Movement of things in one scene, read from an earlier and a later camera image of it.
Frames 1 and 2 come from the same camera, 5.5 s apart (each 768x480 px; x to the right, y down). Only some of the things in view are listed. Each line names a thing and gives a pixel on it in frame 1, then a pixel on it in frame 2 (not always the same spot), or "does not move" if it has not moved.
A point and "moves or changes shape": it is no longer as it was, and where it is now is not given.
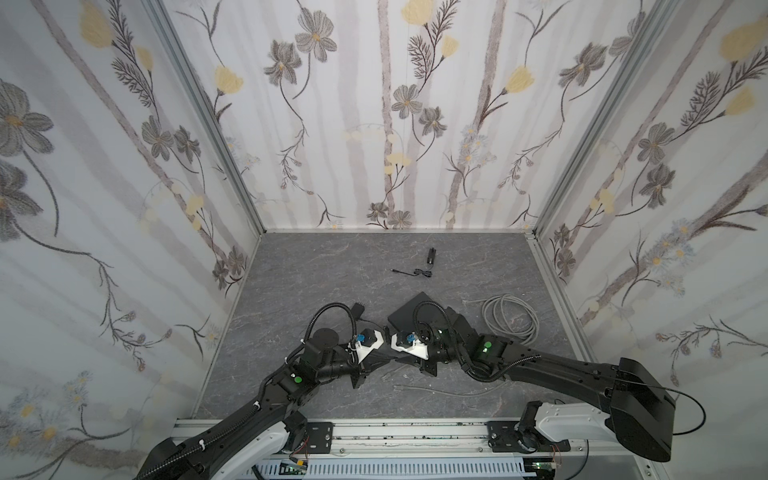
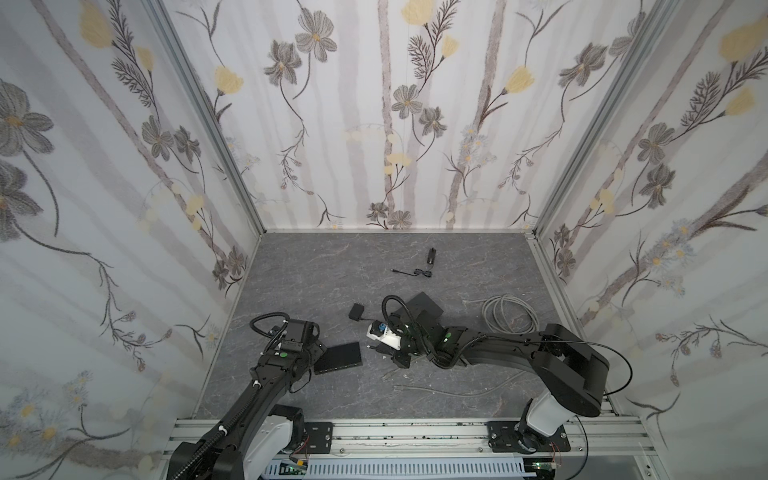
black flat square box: (420, 309) does not move
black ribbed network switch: (385, 354) moves or changes shape
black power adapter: (430, 260) does not move
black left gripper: (365, 360) -> (315, 352)
